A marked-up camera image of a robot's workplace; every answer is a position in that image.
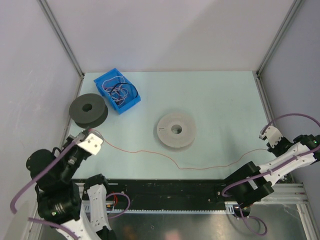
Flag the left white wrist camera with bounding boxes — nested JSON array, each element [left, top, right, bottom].
[[76, 130, 104, 156]]

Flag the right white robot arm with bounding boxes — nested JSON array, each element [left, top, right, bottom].
[[221, 134, 320, 209]]

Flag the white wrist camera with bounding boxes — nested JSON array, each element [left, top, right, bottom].
[[76, 130, 104, 156], [259, 125, 284, 149]]

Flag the dark grey cable spool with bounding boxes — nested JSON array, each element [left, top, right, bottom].
[[68, 93, 109, 129]]

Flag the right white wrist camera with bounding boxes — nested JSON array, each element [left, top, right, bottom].
[[259, 125, 284, 149]]

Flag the grey slotted cable duct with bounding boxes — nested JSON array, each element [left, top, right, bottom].
[[82, 202, 236, 215]]

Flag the bundle of thin wires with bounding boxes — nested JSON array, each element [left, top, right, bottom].
[[102, 74, 139, 107]]

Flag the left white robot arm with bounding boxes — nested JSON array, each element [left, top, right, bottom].
[[26, 133, 117, 240]]

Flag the thin red black wire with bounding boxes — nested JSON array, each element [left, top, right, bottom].
[[87, 128, 270, 171]]

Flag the light grey cable spool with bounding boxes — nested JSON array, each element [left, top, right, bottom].
[[156, 112, 197, 151]]

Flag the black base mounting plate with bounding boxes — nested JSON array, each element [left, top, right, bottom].
[[107, 179, 235, 211]]

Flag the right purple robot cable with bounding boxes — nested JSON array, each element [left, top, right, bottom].
[[221, 113, 320, 236]]

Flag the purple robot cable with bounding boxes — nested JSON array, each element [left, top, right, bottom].
[[9, 138, 131, 240], [221, 113, 320, 236]]

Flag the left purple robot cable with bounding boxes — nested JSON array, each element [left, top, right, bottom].
[[9, 138, 131, 240]]

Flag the aluminium frame rail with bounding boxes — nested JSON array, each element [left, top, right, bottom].
[[268, 183, 308, 203]]

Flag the blue plastic bin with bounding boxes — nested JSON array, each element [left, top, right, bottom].
[[93, 68, 141, 115]]

